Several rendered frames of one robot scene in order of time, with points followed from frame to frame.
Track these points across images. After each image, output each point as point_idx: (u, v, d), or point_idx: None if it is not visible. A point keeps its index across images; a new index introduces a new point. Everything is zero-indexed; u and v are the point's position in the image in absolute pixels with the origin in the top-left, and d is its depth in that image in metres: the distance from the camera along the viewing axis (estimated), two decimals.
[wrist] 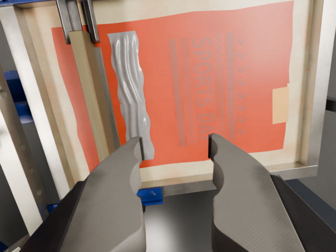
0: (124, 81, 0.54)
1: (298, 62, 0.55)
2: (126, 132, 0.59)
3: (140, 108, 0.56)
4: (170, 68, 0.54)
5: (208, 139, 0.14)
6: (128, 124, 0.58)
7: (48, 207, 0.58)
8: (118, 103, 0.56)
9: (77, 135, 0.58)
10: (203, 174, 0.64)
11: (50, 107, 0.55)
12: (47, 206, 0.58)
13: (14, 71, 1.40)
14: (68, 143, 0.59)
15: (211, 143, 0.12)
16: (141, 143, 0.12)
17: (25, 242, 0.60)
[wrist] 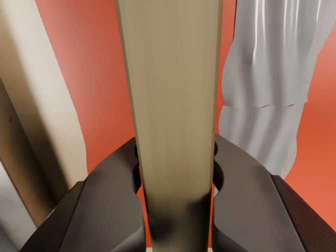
0: (262, 26, 0.14)
1: None
2: None
3: (286, 125, 0.18)
4: None
5: None
6: None
7: None
8: (218, 101, 0.17)
9: (88, 175, 0.22)
10: None
11: (5, 100, 0.17)
12: None
13: None
14: (65, 190, 0.23)
15: None
16: None
17: None
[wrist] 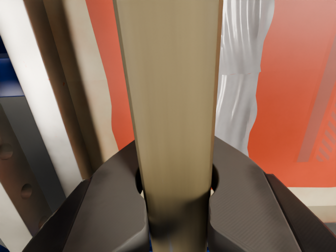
0: (227, 21, 0.23)
1: None
2: None
3: (247, 87, 0.26)
4: None
5: None
6: None
7: None
8: None
9: (111, 128, 0.30)
10: (319, 206, 0.37)
11: (61, 70, 0.26)
12: None
13: None
14: (94, 140, 0.31)
15: None
16: None
17: None
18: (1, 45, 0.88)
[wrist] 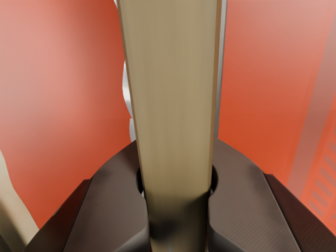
0: None
1: None
2: (143, 190, 0.21)
3: None
4: (332, 1, 0.14)
5: None
6: None
7: None
8: (125, 114, 0.18)
9: (13, 186, 0.22)
10: None
11: None
12: None
13: None
14: None
15: None
16: None
17: None
18: None
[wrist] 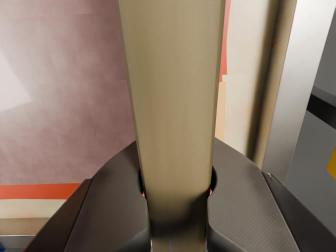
0: None
1: (249, 25, 0.22)
2: None
3: None
4: None
5: None
6: None
7: None
8: None
9: None
10: None
11: None
12: None
13: None
14: None
15: None
16: None
17: None
18: None
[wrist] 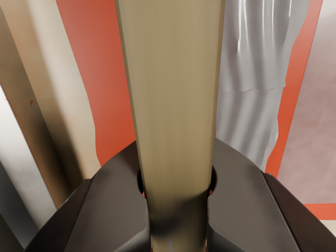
0: (244, 21, 0.17)
1: None
2: None
3: (267, 106, 0.21)
4: None
5: None
6: (223, 142, 0.23)
7: None
8: None
9: (96, 154, 0.24)
10: None
11: (27, 85, 0.20)
12: None
13: None
14: (75, 168, 0.26)
15: None
16: None
17: None
18: None
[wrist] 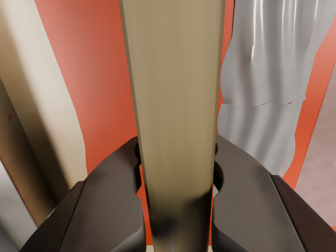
0: (260, 24, 0.14)
1: None
2: None
3: (284, 122, 0.18)
4: None
5: None
6: None
7: None
8: None
9: (87, 173, 0.22)
10: None
11: (4, 98, 0.17)
12: None
13: None
14: (64, 189, 0.23)
15: None
16: None
17: None
18: None
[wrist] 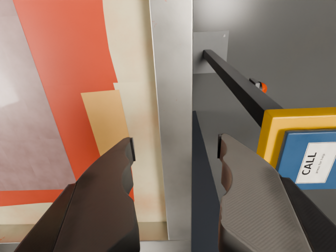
0: None
1: (128, 32, 0.22)
2: None
3: None
4: None
5: (217, 139, 0.14)
6: None
7: None
8: None
9: None
10: (0, 224, 0.37)
11: None
12: None
13: None
14: None
15: (220, 143, 0.12)
16: (131, 144, 0.12)
17: None
18: None
